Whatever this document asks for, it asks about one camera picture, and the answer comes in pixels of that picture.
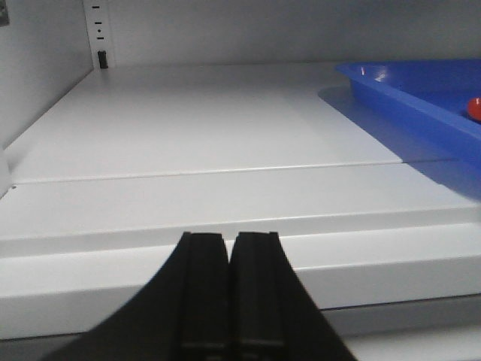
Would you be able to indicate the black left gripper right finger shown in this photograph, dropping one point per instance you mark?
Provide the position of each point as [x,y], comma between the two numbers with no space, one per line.
[255,307]

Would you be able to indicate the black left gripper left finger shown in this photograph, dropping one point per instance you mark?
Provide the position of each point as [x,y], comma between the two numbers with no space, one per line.
[205,322]

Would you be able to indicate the red plastic spoon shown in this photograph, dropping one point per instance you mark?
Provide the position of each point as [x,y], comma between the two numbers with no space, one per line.
[473,109]

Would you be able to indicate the grey metal cabinet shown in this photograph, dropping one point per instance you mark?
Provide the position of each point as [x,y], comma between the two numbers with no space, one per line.
[126,123]

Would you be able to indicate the blue plastic tray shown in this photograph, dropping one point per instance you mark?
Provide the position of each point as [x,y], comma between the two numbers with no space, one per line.
[428,100]

